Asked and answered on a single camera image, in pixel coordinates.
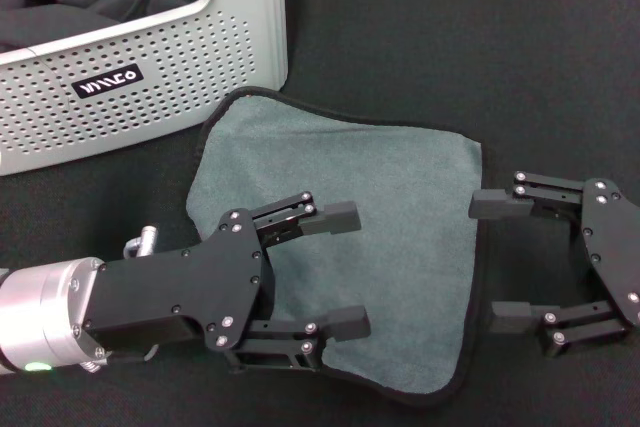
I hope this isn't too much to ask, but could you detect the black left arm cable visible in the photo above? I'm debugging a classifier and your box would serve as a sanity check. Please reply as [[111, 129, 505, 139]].
[[82, 225, 161, 376]]

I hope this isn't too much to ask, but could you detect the grey yellow towel black trim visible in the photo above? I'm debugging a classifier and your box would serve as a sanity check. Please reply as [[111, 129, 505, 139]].
[[185, 86, 489, 406]]

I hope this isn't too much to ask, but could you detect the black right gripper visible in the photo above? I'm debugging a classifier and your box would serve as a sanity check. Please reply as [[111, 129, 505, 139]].
[[468, 170, 640, 359]]

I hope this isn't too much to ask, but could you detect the grey perforated plastic storage box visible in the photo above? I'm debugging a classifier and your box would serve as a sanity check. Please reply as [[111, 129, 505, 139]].
[[0, 0, 290, 177]]

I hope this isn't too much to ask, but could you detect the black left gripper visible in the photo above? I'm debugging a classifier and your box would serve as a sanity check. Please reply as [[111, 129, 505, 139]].
[[82, 207, 275, 351]]

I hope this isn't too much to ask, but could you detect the black tablecloth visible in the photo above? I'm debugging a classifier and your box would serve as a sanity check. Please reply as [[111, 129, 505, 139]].
[[0, 0, 640, 427]]

